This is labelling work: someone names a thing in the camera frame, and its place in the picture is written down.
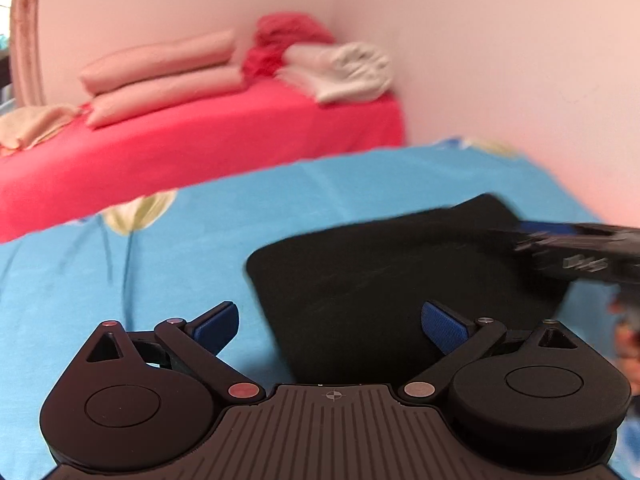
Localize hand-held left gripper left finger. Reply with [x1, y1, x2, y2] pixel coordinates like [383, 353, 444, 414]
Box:
[85, 301, 267, 406]

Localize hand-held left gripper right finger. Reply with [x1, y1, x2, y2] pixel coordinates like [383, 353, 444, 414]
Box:
[399, 301, 577, 404]

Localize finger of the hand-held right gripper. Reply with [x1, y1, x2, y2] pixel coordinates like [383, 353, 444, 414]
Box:
[492, 219, 608, 251]

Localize black pants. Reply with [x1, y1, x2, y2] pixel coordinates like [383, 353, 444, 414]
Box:
[245, 193, 583, 385]

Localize blue floral bed sheet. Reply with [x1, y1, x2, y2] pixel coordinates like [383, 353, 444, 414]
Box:
[0, 136, 640, 480]

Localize red bed sheet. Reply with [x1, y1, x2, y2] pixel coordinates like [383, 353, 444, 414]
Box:
[0, 79, 406, 245]

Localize pink pillow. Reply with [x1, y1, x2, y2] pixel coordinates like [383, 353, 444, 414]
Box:
[86, 66, 248, 130]
[79, 29, 237, 97]

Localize white crumpled cloth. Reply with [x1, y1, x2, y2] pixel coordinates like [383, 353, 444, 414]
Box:
[274, 41, 393, 106]

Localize cream cloth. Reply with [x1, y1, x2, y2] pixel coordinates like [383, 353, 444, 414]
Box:
[0, 104, 84, 158]

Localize red crumpled cloth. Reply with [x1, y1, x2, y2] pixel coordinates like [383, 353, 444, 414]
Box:
[241, 11, 337, 84]

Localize pink curtain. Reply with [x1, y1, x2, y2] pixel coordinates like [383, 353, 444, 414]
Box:
[9, 0, 47, 109]

